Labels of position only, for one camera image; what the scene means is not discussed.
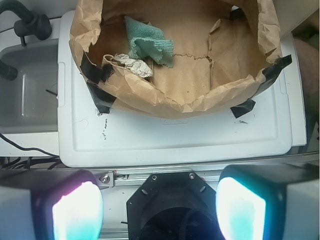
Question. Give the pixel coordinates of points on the black tape strip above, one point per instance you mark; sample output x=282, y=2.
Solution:
x=98, y=75
x=271, y=73
x=243, y=108

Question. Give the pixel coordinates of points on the crumpled white paper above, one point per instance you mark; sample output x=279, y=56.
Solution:
x=136, y=66

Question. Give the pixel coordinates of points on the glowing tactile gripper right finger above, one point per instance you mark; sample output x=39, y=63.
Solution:
x=269, y=202

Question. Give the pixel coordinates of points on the white plastic bin lid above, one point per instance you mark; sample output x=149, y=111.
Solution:
x=88, y=138

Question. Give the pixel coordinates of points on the aluminium rail with bracket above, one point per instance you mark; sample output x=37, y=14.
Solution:
x=111, y=178

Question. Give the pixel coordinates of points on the black octagonal mount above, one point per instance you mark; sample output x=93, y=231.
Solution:
x=163, y=200

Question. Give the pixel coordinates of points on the black tape strip left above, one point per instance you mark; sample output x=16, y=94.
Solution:
x=98, y=75

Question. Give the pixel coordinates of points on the black tape strip lower right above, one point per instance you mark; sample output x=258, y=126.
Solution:
x=243, y=108

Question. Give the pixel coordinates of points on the black faucet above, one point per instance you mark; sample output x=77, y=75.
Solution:
x=29, y=23

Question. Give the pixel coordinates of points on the teal blue cloth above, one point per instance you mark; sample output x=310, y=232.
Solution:
x=145, y=40

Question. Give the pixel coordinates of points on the brown paper bag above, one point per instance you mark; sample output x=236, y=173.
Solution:
x=221, y=48

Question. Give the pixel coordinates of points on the grey toy sink basin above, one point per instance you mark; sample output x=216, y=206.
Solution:
x=29, y=103

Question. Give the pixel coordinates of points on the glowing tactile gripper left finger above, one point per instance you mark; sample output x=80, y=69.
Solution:
x=58, y=204

